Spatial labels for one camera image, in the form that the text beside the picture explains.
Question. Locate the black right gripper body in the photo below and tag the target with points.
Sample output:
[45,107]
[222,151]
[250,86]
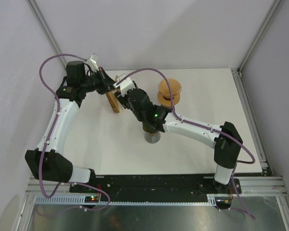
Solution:
[124,101]

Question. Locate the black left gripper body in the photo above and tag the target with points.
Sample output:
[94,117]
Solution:
[97,82]

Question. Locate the orange coffee filter box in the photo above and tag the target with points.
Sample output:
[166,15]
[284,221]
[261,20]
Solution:
[113,100]

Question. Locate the pink glass dripper cone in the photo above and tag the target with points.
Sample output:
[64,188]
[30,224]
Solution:
[179,89]

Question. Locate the olive green plastic dripper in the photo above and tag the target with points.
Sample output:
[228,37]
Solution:
[149,129]

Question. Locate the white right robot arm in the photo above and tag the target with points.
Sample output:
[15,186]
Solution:
[224,139]

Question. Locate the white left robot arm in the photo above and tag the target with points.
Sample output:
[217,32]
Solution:
[47,161]

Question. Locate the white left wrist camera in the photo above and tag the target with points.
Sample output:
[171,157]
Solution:
[92,62]

